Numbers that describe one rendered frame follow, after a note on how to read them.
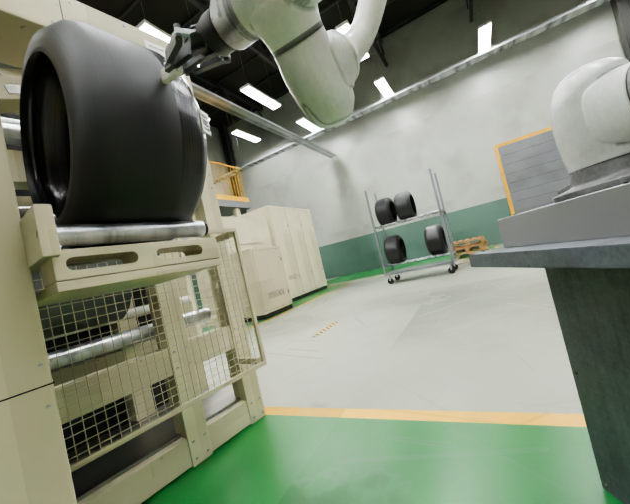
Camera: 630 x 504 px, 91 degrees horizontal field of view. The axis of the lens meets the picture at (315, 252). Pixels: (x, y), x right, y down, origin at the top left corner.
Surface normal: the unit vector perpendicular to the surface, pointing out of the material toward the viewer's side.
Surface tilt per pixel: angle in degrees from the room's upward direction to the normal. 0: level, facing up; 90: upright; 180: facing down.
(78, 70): 83
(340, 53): 104
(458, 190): 90
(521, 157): 90
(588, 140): 95
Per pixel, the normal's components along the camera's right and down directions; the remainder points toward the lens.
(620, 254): -0.97, 0.23
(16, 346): 0.77, -0.21
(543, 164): -0.47, 0.07
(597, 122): -0.90, 0.28
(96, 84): 0.17, -0.10
